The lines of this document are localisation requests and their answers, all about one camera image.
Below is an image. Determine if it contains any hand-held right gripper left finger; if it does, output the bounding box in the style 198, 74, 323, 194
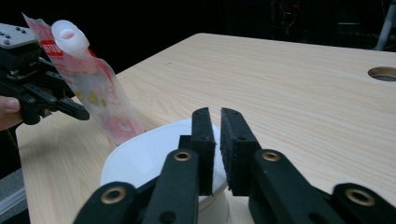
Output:
177, 106, 217, 197

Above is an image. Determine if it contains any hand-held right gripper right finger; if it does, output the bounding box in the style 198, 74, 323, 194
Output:
219, 106, 262, 198

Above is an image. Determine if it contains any red and white spouted pouch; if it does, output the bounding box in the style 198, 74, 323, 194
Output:
21, 12, 147, 147

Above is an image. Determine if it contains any clear canister with white lid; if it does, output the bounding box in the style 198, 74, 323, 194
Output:
99, 118, 230, 224

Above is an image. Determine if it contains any white desk leg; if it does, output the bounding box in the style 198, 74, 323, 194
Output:
375, 0, 396, 52

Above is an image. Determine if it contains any aluminium floor rail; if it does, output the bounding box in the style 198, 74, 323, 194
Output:
0, 186, 27, 218

